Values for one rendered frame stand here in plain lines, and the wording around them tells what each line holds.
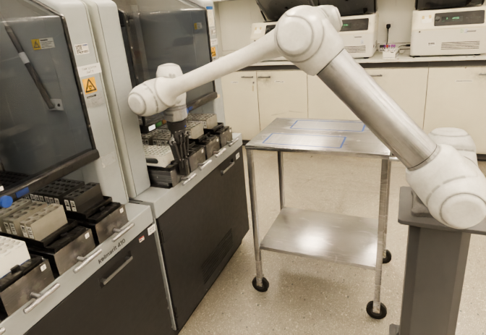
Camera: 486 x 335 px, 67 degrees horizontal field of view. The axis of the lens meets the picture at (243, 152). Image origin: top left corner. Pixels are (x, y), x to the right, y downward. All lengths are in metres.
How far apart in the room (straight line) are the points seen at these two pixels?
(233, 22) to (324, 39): 3.52
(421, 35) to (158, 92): 2.62
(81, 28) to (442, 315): 1.54
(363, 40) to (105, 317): 2.91
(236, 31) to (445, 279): 3.60
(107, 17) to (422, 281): 1.40
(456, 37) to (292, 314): 2.50
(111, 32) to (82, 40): 0.14
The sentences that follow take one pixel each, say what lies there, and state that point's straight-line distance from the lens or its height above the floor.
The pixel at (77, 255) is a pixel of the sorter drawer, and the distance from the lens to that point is 1.20.
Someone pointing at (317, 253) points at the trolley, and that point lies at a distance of 1.84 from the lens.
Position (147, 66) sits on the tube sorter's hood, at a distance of 1.50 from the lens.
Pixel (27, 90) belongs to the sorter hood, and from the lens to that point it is 1.14.
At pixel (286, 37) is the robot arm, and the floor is 1.30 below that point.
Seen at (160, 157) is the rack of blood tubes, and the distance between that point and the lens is 1.51.
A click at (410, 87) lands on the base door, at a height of 0.65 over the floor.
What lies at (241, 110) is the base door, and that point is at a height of 0.41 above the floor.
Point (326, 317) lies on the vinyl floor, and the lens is 1.94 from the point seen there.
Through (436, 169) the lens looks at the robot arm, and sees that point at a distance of 1.09.
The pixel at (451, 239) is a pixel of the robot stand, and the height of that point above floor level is 0.63.
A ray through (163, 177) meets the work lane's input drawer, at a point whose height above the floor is 0.78.
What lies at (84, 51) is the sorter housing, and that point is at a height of 1.30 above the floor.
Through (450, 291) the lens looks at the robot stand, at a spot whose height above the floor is 0.43.
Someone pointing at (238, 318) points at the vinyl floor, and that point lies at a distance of 1.95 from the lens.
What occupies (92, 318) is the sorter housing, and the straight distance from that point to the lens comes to 1.33.
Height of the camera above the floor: 1.37
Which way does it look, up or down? 21 degrees down
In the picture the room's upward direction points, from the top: 5 degrees counter-clockwise
